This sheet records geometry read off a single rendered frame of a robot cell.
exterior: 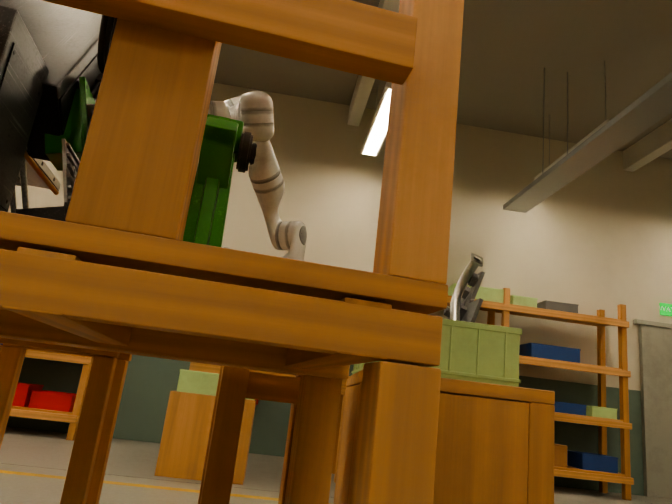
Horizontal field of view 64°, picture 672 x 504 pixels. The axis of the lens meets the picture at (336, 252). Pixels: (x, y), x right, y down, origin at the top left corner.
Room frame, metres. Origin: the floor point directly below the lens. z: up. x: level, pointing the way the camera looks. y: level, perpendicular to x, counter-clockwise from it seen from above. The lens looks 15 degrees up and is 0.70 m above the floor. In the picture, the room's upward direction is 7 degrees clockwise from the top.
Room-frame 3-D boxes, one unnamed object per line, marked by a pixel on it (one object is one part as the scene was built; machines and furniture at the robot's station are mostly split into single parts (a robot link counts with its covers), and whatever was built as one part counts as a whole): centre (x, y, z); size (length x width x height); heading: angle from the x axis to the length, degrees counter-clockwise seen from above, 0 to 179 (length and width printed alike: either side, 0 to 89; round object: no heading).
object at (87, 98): (1.03, 0.57, 1.17); 0.13 x 0.12 x 0.20; 101
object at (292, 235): (1.63, 0.15, 1.14); 0.09 x 0.09 x 0.17; 69
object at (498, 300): (6.45, -2.05, 1.12); 3.01 x 0.54 x 2.23; 95
